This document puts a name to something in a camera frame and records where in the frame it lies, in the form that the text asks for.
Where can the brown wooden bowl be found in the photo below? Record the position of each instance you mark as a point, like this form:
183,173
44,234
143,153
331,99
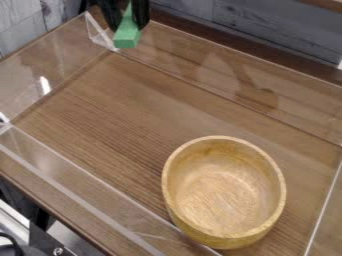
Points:
224,191

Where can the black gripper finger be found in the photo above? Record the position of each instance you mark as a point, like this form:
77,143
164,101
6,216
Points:
140,12
109,8

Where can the black metal frame bracket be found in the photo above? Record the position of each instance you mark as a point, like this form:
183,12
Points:
46,244

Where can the clear acrylic tray wall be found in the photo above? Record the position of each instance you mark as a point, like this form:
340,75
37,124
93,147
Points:
94,117

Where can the clear acrylic corner bracket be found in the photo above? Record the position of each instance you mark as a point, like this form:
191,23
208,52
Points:
98,36

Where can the green rectangular block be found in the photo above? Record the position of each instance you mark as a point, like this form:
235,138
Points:
127,34

